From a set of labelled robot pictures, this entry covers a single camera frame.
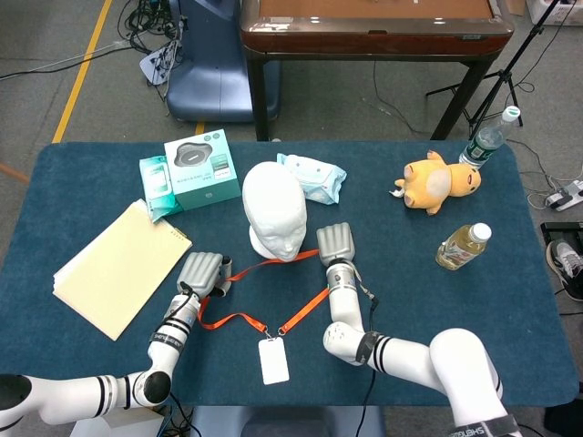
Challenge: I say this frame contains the orange lanyard with badge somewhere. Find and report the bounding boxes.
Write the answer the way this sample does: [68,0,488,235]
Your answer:
[196,249,330,386]

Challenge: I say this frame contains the dark blue table mat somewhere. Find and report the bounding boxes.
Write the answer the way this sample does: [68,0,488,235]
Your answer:
[0,140,575,407]

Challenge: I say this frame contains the blue machine base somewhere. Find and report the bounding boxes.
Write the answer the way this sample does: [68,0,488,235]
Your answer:
[165,0,281,124]

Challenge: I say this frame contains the white socket board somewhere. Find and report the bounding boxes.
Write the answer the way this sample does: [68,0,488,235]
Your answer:
[138,40,183,86]

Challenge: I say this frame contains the yellow plush toy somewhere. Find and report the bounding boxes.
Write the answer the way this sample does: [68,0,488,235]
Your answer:
[389,150,483,217]

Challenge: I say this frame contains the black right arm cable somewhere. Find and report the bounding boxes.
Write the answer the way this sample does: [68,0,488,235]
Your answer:
[353,268,382,437]

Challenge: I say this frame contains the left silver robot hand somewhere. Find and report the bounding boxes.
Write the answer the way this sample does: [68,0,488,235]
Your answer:
[176,252,233,300]

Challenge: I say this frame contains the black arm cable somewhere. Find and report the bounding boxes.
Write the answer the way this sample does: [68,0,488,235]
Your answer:
[353,268,382,437]
[162,280,201,437]

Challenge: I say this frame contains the yellow tea bottle white cap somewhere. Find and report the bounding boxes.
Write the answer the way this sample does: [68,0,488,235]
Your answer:
[435,222,493,271]

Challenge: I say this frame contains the grey black sneaker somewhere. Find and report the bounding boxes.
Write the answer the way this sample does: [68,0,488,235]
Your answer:
[547,239,583,302]

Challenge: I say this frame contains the light blue wet wipes pack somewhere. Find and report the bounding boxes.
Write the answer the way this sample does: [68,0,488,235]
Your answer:
[276,153,348,206]

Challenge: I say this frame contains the teal product box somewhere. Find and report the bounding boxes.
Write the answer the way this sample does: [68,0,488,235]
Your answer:
[163,128,242,211]

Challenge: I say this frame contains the clear water bottle green label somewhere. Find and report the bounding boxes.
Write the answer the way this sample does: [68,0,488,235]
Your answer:
[458,105,522,170]

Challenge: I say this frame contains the black cable bundle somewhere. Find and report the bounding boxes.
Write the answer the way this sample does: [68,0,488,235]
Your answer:
[117,0,190,87]

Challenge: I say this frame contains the black foot pedal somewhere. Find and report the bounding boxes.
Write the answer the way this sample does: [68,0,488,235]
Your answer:
[540,221,583,245]

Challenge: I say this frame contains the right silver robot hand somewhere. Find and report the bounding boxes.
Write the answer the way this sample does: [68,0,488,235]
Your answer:
[315,222,356,269]

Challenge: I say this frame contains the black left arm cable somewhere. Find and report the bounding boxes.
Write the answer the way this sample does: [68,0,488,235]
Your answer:
[162,280,201,437]

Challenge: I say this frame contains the cream paper folder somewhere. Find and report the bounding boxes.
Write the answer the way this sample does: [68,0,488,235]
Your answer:
[52,198,194,342]

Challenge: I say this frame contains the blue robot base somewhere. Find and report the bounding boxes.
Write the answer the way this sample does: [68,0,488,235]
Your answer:
[189,405,388,437]

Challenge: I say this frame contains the brown mahjong table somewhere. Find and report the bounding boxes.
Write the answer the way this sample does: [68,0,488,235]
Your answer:
[239,0,516,142]

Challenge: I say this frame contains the white paper box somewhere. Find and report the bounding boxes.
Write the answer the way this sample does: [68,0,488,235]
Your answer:
[68,407,165,437]

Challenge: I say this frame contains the green wet wipes pack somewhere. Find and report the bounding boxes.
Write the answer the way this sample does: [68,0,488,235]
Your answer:
[138,155,185,223]

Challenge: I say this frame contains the white storage box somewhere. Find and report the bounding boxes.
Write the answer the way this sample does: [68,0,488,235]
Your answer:
[526,0,583,27]

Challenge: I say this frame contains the white foam mannequin head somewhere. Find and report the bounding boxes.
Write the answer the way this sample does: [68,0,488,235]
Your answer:
[241,161,309,263]

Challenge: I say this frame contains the white power strip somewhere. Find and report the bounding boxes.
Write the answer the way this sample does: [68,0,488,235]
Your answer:
[545,179,583,213]

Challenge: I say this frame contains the black tripod stand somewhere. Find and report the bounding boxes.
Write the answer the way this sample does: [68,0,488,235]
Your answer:
[425,0,566,140]

